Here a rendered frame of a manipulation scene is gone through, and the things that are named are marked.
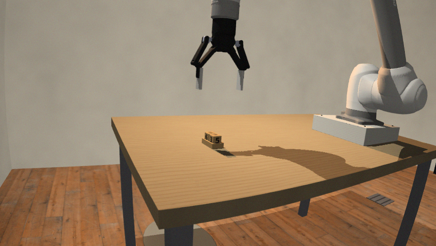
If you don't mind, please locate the orange wooden cube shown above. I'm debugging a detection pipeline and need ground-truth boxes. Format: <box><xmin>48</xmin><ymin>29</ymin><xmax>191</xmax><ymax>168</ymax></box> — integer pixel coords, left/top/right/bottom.
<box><xmin>205</xmin><ymin>132</ymin><xmax>216</xmax><ymax>141</ymax></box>
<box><xmin>209</xmin><ymin>134</ymin><xmax>221</xmax><ymax>144</ymax></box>

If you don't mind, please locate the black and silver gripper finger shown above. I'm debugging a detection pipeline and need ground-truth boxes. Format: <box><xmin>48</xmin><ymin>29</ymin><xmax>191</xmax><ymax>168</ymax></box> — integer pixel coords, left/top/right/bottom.
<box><xmin>227</xmin><ymin>40</ymin><xmax>250</xmax><ymax>90</ymax></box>
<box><xmin>191</xmin><ymin>36</ymin><xmax>224</xmax><ymax>89</ymax></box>

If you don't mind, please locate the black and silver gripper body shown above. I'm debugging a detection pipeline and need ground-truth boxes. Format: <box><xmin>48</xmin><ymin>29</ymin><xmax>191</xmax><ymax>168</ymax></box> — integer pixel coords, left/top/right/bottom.
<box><xmin>211</xmin><ymin>18</ymin><xmax>236</xmax><ymax>53</ymax></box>

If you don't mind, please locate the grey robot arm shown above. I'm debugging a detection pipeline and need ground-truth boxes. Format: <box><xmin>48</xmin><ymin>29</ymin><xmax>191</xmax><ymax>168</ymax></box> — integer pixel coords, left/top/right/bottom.
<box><xmin>211</xmin><ymin>0</ymin><xmax>427</xmax><ymax>126</ymax></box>

